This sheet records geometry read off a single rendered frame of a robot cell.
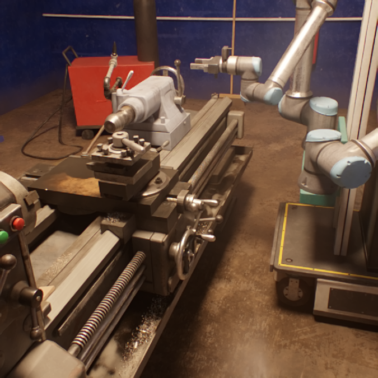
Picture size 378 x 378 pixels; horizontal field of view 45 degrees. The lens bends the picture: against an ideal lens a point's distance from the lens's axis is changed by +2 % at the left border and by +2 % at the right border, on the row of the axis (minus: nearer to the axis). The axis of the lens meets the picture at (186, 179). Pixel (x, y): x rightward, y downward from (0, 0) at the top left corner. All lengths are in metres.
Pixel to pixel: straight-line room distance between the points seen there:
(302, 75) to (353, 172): 0.82
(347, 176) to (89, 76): 3.28
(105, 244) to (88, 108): 3.24
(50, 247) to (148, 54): 3.09
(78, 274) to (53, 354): 0.31
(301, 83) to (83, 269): 1.61
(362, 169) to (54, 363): 1.35
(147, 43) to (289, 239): 2.75
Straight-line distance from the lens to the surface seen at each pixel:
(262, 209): 3.49
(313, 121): 2.57
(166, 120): 2.42
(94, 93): 4.77
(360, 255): 2.59
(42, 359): 1.36
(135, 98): 2.28
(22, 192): 1.45
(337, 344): 2.54
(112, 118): 2.08
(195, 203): 1.83
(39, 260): 1.90
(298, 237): 2.64
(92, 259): 1.64
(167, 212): 1.78
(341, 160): 1.96
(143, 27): 4.67
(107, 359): 1.89
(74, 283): 1.56
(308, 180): 2.17
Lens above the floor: 1.80
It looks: 27 degrees down
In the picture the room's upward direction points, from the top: 2 degrees counter-clockwise
